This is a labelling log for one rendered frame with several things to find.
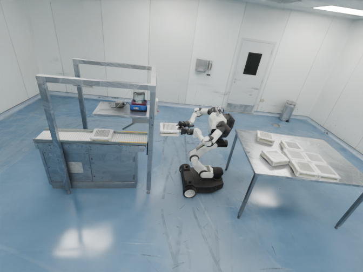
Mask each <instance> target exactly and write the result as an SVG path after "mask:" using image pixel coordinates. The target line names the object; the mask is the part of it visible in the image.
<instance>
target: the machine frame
mask: <svg viewBox="0 0 363 272"><path fill-rule="evenodd" d="M72 61H73V68H74V72H75V77H64V76H52V75H44V74H38V75H36V80H37V84H38V88H39V92H40V95H41V99H42V103H43V107H44V111H45V115H46V119H47V122H48V126H49V130H50V134H51V138H52V142H53V146H54V149H55V153H56V157H57V161H58V165H59V169H60V173H61V176H62V180H63V184H64V188H65V190H66V191H68V192H67V194H68V195H69V194H71V191H70V189H71V184H70V179H69V175H68V170H67V167H66V163H65V159H64V154H63V150H62V145H61V141H60V138H59V133H58V129H57V124H56V120H55V115H54V112H53V108H52V103H51V99H50V95H49V90H48V86H47V83H60V84H74V85H77V92H78V99H79V105H80V112H81V116H82V123H83V129H84V130H88V122H87V118H86V110H85V103H84V96H83V88H82V85H87V86H100V87H114V88H121V89H134V90H148V91H150V111H149V140H148V155H147V183H146V190H147V192H146V193H147V194H150V191H149V190H151V171H152V150H153V130H154V110H155V99H156V67H155V66H149V65H138V64H128V63H117V62H106V61H100V60H90V59H79V58H73V59H72ZM79 64H88V65H99V66H110V67H121V68H128V69H139V70H150V71H151V83H150V84H146V83H133V82H126V81H114V80H101V79H89V78H81V76H80V69H79Z"/></svg>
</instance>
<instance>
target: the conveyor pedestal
mask: <svg viewBox="0 0 363 272"><path fill-rule="evenodd" d="M39 152H40V155H41V158H42V162H43V165H44V168H45V172H46V175H47V177H48V181H49V184H50V185H52V187H53V188H64V184H63V180H62V176H61V172H60V169H59V165H58V161H57V157H56V153H55V150H54V149H47V151H43V150H42V149H39ZM63 154H64V159H65V163H66V167H67V170H68V175H69V179H70V184H71V188H136V185H137V181H138V152H133V153H129V152H121V151H89V152H85V151H82V150H63Z"/></svg>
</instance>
